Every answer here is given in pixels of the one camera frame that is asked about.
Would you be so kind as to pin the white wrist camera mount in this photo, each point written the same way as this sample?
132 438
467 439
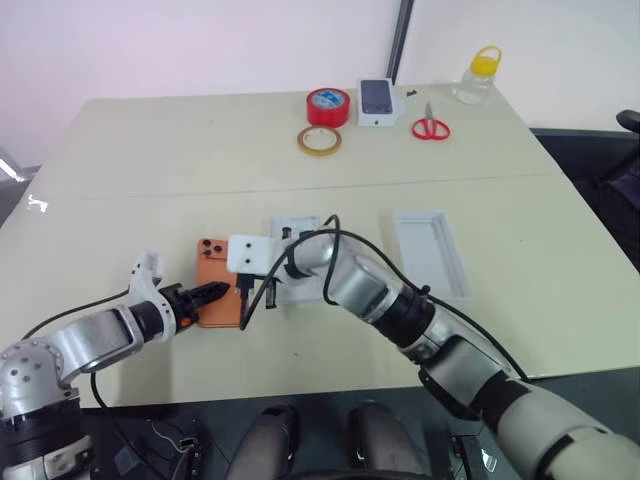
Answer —
251 254
145 288

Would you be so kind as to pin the dark vertical frame post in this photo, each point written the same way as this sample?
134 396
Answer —
400 35

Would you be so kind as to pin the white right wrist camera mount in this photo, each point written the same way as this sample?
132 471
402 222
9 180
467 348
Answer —
251 254

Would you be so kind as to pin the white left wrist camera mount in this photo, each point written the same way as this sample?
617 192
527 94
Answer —
145 288

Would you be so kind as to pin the clear jar with yellow lid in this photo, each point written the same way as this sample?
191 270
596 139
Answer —
477 80

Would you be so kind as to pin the orange smartphone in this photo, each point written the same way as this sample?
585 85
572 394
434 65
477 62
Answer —
216 312

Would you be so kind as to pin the white box with phone print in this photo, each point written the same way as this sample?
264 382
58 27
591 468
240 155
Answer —
379 100

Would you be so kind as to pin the white phone box lid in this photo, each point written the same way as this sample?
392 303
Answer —
431 252

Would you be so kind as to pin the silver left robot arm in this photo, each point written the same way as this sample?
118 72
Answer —
95 340

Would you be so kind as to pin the black chair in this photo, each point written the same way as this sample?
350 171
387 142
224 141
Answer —
627 122

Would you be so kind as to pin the dark rounded robot leg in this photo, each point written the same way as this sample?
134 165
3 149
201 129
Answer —
380 440
270 440

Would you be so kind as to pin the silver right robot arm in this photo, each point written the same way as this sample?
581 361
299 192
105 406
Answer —
360 286

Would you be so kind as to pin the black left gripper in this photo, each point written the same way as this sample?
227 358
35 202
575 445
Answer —
179 302

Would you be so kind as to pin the red tape roll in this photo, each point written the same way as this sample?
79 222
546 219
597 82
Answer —
327 107

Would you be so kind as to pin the clear yellowish tape roll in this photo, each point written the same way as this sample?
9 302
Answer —
306 145

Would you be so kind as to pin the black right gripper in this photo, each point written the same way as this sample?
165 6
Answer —
256 283

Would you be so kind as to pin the white phone box base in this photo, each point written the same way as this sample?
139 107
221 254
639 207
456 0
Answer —
306 223

